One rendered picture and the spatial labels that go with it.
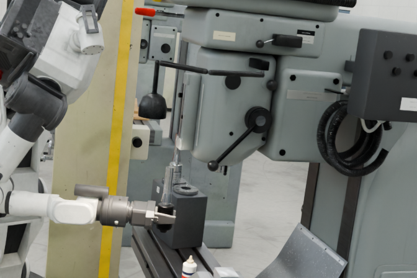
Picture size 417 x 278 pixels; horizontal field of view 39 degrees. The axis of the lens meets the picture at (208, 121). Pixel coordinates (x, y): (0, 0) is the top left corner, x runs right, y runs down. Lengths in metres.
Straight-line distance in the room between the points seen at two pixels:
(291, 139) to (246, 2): 0.39
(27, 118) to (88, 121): 1.69
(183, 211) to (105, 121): 1.40
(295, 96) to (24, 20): 0.78
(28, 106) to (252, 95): 0.60
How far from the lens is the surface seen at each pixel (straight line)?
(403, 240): 1.84
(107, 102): 3.36
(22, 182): 2.14
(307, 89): 1.63
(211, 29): 1.51
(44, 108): 1.68
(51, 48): 1.77
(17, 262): 2.34
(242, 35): 1.54
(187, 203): 2.07
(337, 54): 1.67
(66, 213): 1.72
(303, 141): 1.66
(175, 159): 2.17
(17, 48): 1.75
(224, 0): 1.51
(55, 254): 3.59
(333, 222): 1.87
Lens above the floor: 1.71
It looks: 10 degrees down
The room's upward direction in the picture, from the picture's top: 7 degrees clockwise
